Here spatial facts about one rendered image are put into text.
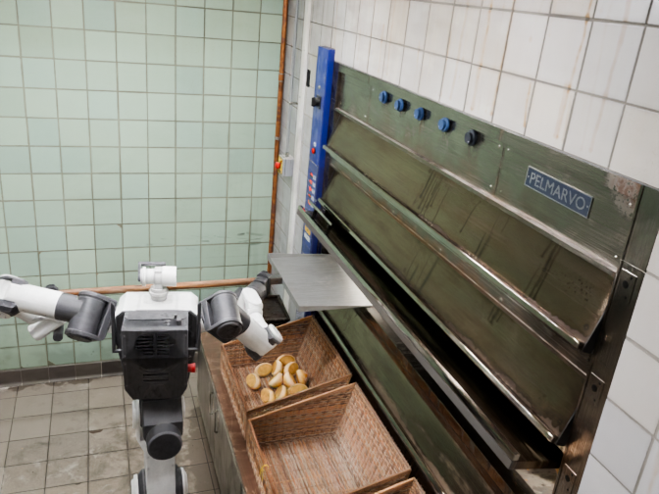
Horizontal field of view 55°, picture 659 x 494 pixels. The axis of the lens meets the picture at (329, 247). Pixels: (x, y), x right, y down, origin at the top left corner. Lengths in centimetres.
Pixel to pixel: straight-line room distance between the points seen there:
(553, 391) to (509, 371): 16
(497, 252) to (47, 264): 283
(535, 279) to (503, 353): 26
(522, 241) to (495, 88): 43
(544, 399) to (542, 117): 70
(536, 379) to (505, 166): 57
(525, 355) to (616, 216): 48
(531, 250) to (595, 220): 24
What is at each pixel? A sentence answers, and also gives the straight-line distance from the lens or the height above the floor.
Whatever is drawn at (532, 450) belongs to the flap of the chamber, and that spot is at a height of 140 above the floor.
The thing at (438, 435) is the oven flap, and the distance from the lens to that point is 227.
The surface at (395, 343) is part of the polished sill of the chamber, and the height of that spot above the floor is 118.
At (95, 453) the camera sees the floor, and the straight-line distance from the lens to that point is 377.
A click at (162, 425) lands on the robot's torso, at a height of 103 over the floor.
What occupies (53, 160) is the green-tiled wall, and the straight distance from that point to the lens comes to 379.
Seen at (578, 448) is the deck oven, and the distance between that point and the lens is 167.
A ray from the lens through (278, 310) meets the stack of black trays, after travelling 345.
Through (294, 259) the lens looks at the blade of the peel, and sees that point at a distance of 307.
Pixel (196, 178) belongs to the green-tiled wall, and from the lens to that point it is 386.
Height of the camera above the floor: 241
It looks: 22 degrees down
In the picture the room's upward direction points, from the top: 6 degrees clockwise
